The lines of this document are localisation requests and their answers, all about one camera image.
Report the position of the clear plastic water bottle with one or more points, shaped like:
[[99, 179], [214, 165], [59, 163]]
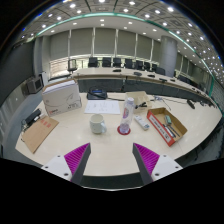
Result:
[[127, 116]]

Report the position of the white printed paper sheet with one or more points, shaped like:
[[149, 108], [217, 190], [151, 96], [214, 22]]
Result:
[[101, 107]]

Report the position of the white open divided box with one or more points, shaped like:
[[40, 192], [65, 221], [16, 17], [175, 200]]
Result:
[[138, 97]]

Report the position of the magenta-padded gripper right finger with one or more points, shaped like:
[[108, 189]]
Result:
[[146, 160]]

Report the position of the white ceramic mug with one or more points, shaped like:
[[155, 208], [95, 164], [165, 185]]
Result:
[[96, 124]]

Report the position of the black power adapter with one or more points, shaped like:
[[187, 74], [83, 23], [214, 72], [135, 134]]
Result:
[[32, 116]]

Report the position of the long curved conference desk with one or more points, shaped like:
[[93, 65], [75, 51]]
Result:
[[110, 80]]

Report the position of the large white printed carton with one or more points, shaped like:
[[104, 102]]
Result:
[[61, 98]]

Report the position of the black tool in white box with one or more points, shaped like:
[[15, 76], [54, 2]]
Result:
[[141, 105]]

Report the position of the small white oblong carton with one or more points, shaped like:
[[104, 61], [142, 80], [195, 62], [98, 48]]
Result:
[[141, 122]]

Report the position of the row of black office chairs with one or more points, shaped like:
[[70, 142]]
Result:
[[116, 62]]

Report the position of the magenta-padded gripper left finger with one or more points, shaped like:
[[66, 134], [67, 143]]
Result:
[[78, 160]]

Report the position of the grey block in brown box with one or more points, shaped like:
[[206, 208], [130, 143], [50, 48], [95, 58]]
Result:
[[168, 120]]

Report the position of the brown open box red side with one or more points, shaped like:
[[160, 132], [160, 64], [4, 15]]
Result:
[[160, 128]]

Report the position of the ceiling spot lights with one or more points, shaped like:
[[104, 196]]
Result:
[[72, 5]]

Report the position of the grey boxy monitor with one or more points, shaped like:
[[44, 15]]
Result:
[[34, 85]]

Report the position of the brown paper envelope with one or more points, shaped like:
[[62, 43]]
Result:
[[39, 133]]

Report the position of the flat round red coaster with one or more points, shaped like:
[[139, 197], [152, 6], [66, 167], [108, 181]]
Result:
[[119, 131]]

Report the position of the black desk phone device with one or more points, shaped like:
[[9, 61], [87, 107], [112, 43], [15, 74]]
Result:
[[96, 94]]

